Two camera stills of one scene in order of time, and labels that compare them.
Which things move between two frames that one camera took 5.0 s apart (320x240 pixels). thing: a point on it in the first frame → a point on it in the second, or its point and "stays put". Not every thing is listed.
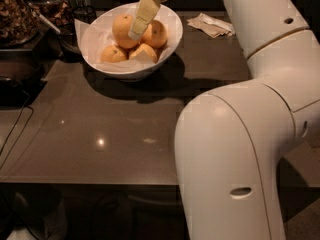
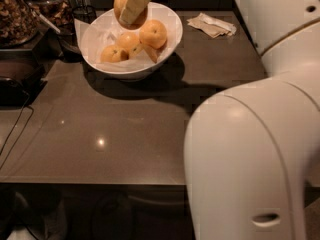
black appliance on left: (22, 78) stays put
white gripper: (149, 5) → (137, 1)
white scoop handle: (44, 19) stays put
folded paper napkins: (211, 26) stays put
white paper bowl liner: (97, 36) stays put
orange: (144, 47) → (129, 41)
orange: (155, 35) stays put
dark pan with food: (19, 23) stays put
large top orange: (120, 31) → (119, 2)
